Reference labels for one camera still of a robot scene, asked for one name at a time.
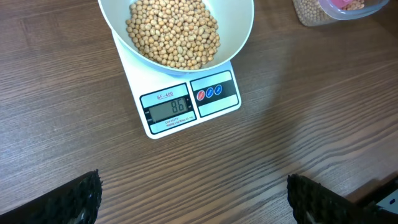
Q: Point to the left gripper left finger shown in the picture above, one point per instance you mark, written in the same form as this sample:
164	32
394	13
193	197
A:
77	201

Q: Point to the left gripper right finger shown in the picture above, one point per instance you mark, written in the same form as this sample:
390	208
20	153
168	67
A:
313	203

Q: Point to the pink measuring scoop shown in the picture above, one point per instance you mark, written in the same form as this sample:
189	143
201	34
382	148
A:
340	4

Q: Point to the white digital kitchen scale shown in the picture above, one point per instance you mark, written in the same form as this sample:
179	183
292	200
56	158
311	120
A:
169	103

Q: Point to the white bowl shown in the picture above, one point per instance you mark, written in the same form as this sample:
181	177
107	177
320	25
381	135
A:
235	20

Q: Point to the soybeans in bowl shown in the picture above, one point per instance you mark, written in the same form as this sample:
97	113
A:
180	34

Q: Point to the yellow soybeans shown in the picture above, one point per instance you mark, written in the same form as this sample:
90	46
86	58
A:
312	13

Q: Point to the clear plastic container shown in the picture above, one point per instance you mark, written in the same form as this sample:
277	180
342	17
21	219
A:
371	7

